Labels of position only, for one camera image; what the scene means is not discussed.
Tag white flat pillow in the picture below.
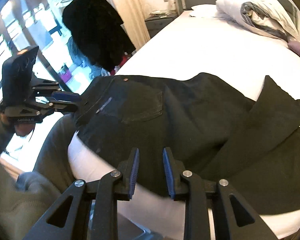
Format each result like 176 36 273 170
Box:
189 4 222 18

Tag black garment hanging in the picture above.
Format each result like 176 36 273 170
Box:
62 0 135 72

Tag dark bedside table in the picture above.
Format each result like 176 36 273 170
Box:
145 12 178 38

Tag beige curtain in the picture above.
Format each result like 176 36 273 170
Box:
91 0 177 51

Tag black denim pants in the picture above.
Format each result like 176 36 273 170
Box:
75 73 300 214

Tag person's left hand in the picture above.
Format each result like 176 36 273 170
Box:
0 113 36 137

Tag folded white grey duvet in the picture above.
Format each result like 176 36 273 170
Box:
216 0 299 41

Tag red white bag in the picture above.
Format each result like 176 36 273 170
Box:
110 52 129 75

